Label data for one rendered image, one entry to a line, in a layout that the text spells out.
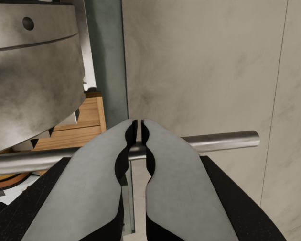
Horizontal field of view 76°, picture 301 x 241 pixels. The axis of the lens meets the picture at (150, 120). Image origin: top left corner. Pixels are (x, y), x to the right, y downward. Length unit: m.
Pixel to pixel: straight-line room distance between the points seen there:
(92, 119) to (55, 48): 0.37
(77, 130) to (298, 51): 2.06
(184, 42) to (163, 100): 0.47
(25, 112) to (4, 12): 0.09
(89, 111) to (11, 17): 0.39
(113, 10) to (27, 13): 0.65
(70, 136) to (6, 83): 0.42
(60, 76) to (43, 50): 0.03
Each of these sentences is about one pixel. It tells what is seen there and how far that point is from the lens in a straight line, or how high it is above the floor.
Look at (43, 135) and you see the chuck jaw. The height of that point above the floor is 1.11.
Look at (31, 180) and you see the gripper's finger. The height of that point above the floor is 1.09.
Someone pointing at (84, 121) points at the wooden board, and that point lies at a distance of 0.58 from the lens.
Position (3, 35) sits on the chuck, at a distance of 0.21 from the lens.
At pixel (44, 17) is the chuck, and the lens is 0.23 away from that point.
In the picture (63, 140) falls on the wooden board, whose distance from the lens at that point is 0.62.
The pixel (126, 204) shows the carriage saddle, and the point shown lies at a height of 0.92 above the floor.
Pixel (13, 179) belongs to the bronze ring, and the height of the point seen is 1.11.
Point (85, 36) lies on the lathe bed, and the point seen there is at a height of 0.86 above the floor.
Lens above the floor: 1.39
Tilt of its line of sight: 56 degrees down
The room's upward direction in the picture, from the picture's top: 151 degrees clockwise
